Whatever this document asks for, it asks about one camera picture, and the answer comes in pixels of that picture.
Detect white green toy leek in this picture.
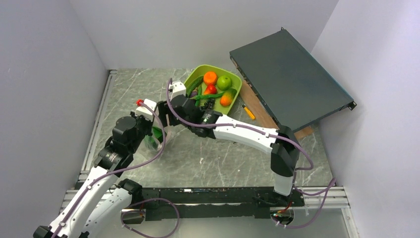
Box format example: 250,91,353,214
146,126,165,150

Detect clear zip top bag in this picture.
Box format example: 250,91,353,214
143,124,168,152

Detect green plastic tray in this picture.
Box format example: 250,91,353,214
182,64,243,116

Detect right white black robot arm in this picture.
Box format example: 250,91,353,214
157,95,302,206

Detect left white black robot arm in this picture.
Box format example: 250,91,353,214
33,110,158,238

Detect black toy grapes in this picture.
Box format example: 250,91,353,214
200,98,215,111

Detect green toy cucumber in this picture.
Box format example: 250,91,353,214
186,76,203,96

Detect red toy pepper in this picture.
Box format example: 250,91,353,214
203,84,217,95

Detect orange toy fruit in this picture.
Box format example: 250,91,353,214
203,71,218,85

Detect yellow green toy mango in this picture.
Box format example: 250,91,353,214
219,88,237,107

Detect green toy apple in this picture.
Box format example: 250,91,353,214
216,75,232,91

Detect brown wooden board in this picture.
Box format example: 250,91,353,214
239,84,314,140

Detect dark rack server chassis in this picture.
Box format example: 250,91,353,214
229,28,357,132

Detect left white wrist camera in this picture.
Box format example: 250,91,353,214
135,99,157,122

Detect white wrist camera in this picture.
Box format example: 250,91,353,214
169,81,186,100
135,99,157,122

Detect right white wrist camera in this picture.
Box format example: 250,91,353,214
169,81,186,100

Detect yellow handled screwdriver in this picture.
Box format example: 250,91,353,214
242,104,256,120

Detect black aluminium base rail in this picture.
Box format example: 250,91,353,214
60,186,350,227

